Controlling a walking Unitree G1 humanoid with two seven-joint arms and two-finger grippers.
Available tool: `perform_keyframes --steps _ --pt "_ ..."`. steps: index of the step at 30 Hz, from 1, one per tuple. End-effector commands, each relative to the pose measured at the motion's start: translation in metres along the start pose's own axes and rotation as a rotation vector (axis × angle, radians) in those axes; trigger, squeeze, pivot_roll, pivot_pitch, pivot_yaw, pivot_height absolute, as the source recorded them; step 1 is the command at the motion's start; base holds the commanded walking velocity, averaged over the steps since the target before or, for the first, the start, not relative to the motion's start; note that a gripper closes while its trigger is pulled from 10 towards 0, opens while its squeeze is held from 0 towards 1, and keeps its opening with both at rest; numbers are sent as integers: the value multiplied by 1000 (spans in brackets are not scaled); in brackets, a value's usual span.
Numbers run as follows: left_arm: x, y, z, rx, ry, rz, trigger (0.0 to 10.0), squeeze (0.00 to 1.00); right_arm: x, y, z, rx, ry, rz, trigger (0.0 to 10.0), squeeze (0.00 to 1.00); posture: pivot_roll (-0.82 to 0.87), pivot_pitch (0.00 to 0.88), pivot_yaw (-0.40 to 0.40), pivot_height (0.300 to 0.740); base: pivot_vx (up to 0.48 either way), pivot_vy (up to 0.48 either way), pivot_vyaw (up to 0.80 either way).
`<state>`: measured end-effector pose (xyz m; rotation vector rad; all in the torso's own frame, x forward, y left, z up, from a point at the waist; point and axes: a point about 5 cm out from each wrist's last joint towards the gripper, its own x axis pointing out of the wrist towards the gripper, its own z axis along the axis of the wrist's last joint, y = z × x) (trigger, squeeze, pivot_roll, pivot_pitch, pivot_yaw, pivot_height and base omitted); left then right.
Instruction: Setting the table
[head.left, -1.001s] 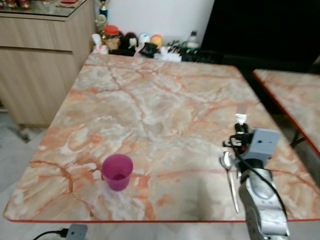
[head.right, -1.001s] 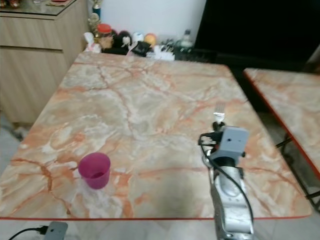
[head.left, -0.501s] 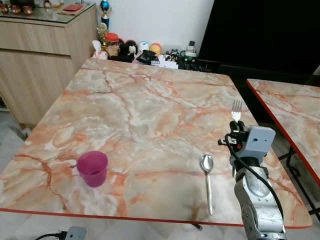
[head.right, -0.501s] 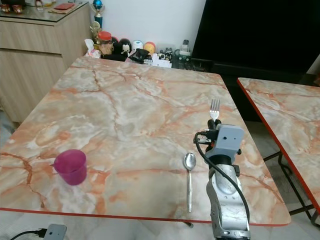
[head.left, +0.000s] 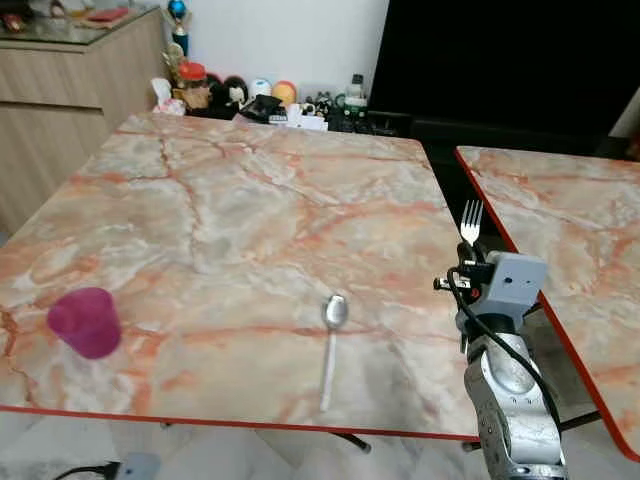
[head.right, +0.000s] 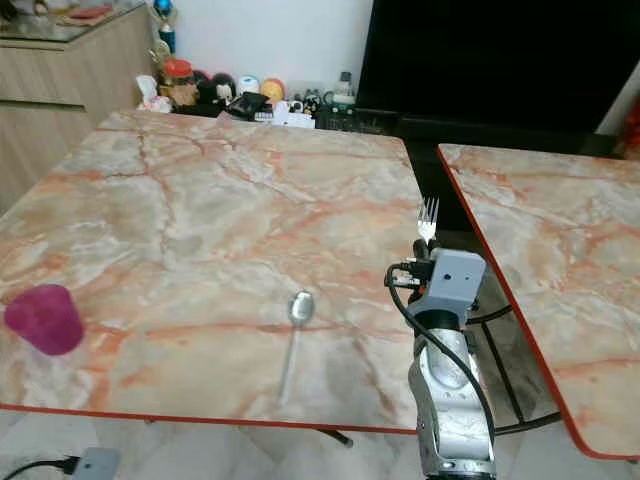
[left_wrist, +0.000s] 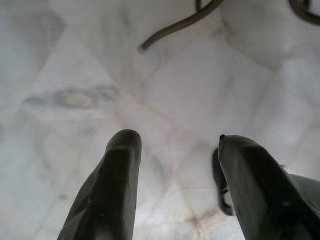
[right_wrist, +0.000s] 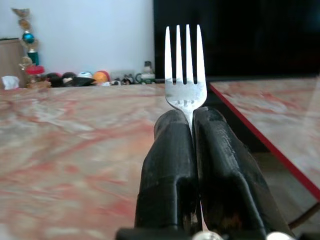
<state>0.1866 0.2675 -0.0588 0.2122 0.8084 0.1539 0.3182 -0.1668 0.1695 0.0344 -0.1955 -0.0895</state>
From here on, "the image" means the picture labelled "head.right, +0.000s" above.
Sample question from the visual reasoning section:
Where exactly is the red lidded jar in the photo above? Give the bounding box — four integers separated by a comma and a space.
163, 58, 198, 108

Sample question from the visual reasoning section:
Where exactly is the black television screen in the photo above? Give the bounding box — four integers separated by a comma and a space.
354, 0, 640, 139

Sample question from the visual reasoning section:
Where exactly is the red flat item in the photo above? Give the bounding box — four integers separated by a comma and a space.
66, 4, 115, 23

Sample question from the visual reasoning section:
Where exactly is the black metal table leg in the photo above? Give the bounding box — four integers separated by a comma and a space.
315, 427, 356, 448

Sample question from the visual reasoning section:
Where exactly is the black mouse plush toy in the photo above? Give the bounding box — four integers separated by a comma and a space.
198, 71, 239, 106

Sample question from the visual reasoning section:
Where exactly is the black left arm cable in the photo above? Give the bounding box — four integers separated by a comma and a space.
4, 457, 79, 480

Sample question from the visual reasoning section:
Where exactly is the orange round toy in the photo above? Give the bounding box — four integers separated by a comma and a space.
260, 78, 286, 103

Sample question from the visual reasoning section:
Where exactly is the white tissue pack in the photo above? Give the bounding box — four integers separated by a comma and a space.
137, 75, 171, 111

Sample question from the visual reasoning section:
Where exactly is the light wooden cabinet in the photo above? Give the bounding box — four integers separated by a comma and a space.
0, 6, 158, 213

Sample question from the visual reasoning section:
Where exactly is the black metal table frame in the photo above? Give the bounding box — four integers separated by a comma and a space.
464, 272, 567, 437

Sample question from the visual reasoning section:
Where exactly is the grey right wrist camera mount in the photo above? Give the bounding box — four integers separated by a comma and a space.
426, 247, 489, 317

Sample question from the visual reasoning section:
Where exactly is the black box with white label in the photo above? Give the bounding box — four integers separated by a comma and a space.
226, 91, 273, 122

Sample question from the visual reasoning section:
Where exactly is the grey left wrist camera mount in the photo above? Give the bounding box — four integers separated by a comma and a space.
74, 447, 122, 480

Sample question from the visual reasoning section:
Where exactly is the blue and gold trophy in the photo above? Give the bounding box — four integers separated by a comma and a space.
152, 0, 177, 55

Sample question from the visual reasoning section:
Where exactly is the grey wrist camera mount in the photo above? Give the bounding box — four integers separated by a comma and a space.
426, 247, 489, 317
74, 447, 122, 480

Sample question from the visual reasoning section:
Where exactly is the silver metal spoon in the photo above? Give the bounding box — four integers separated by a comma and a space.
277, 289, 317, 407

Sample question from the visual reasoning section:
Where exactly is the pink plastic cup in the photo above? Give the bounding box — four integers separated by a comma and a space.
3, 283, 86, 358

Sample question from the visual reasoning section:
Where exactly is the silver metal fork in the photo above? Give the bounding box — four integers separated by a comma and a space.
417, 196, 441, 244

